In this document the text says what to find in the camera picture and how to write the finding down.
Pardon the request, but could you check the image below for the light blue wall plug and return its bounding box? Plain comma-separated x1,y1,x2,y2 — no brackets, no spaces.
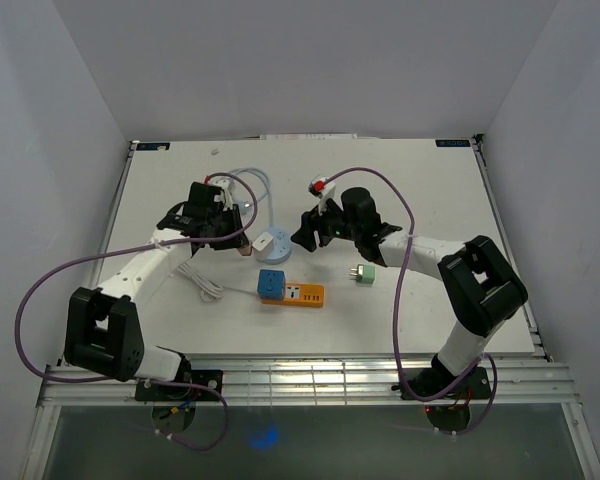
237,201,256,216

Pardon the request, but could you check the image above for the pink plug adapter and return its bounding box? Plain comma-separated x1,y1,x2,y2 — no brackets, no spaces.
238,244,252,257

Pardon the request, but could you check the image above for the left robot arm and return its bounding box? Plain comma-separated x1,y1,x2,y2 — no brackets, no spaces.
64,176,250,400

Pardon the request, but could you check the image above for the orange power strip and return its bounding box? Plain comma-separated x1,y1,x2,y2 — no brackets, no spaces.
261,283,325,308

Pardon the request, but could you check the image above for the green usb charger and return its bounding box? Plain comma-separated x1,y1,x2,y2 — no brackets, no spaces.
350,264,376,285

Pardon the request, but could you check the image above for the round light blue socket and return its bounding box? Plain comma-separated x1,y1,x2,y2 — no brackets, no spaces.
264,227,292,265

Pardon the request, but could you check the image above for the white usb charger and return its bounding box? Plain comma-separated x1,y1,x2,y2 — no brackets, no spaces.
252,231,275,263

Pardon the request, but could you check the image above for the purple cable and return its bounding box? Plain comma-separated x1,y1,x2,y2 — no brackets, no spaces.
324,167,497,436
14,172,259,451

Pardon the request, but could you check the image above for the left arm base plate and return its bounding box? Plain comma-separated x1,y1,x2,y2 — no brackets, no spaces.
134,368,225,402

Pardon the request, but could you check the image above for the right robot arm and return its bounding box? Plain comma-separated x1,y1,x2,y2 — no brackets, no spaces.
291,179,528,401

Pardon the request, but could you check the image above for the white bundled power cable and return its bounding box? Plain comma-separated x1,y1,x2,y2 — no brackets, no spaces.
172,262,261,304

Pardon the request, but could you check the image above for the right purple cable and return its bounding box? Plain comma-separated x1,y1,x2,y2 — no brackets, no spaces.
324,167,497,436

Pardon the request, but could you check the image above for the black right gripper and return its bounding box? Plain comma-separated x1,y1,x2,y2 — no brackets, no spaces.
290,194,360,253

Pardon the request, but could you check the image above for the light blue power cable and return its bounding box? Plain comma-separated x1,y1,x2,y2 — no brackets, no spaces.
227,166,276,231

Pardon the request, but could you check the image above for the blue cube socket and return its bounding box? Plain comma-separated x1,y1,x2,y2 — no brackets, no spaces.
257,269,286,301

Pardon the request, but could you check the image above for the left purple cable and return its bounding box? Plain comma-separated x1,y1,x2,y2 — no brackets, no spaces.
14,172,259,451

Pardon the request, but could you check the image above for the aluminium frame rail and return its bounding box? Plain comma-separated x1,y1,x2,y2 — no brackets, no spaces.
38,358,580,407

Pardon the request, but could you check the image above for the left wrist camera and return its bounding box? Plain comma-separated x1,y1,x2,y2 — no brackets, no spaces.
205,175,235,209

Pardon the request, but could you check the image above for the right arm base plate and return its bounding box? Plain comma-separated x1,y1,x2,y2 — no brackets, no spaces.
405,367,492,400

